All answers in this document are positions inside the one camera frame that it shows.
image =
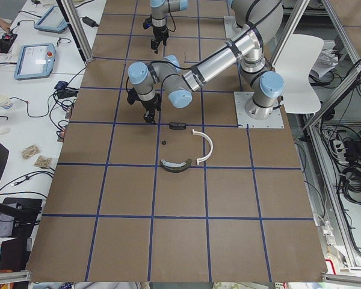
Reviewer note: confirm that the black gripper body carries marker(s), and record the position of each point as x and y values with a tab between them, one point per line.
150	105
159	32

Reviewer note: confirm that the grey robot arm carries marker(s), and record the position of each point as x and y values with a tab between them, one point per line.
258	22
160	9

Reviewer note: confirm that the dark brake pad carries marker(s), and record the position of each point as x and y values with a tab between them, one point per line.
177	126

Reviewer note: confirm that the white curved plastic part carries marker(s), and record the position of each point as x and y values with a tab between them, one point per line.
207	142

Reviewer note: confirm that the green curved brake shoe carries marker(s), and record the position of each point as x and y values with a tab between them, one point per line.
175	167

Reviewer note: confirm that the black power adapter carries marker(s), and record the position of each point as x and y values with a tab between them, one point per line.
89	21

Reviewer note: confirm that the blue teach pendant far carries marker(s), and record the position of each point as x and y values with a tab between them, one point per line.
52	21

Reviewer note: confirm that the blue teach pendant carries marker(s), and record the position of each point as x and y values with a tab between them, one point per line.
35	61
52	21

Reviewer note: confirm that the blue teach pendant near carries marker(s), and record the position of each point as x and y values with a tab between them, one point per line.
35	61

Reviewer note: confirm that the white chair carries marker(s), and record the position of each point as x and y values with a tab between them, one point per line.
294	65

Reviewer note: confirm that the white paper cup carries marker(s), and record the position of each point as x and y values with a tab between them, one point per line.
5	101

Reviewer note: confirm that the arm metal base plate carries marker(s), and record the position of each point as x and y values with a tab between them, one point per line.
249	115
230	27

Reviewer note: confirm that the aluminium frame post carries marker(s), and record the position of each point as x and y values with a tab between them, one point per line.
72	19

